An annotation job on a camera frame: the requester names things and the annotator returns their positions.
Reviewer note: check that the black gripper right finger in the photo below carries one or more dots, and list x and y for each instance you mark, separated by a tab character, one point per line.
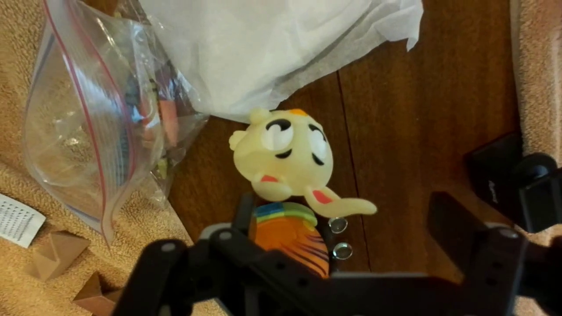
494	268

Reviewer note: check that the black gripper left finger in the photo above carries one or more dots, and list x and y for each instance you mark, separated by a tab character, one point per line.
176	274

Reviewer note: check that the cream bunny squeeze toy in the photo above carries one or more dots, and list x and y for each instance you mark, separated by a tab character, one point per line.
290	158

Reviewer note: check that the orange striped toy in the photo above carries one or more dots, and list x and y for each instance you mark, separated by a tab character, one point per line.
290	237

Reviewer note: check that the brown pyramid block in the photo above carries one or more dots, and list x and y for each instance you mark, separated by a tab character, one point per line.
58	254
97	295

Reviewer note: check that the tan towel under black bar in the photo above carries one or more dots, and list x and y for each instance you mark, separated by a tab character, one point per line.
23	281

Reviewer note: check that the white printed paper label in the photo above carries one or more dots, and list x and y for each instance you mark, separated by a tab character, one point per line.
18	219

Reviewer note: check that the clear zip bag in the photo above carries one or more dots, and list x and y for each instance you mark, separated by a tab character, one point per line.
76	116

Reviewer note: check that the large tan towel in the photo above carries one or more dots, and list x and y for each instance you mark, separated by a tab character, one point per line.
538	70

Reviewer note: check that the white tissue cloth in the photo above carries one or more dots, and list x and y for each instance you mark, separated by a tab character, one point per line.
264	45

